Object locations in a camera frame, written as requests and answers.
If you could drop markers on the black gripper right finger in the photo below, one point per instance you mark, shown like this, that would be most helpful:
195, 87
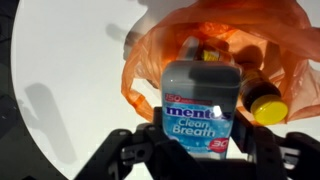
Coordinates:
271, 157

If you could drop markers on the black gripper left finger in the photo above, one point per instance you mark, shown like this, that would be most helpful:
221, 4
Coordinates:
121, 150

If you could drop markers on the blue Mentos mint container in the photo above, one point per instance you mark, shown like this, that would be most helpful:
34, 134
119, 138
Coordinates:
198, 105

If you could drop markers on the orange plastic bag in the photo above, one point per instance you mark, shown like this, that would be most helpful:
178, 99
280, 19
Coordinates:
280, 28

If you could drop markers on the brown bottle with yellow cap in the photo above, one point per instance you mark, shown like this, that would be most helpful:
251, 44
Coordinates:
260, 97

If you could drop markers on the white orange-labelled pill bottle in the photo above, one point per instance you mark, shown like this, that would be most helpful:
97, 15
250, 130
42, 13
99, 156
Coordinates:
195, 50

